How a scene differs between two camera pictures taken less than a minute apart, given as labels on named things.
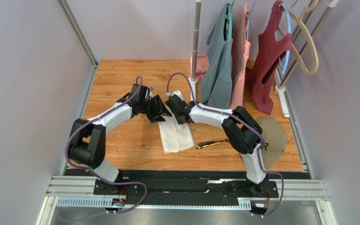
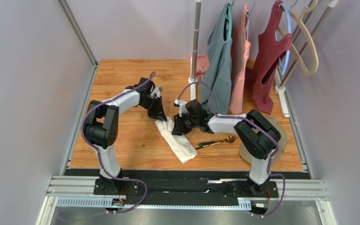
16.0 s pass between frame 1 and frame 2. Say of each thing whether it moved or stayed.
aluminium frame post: stayed
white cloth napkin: moved
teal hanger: stayed
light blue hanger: stayed
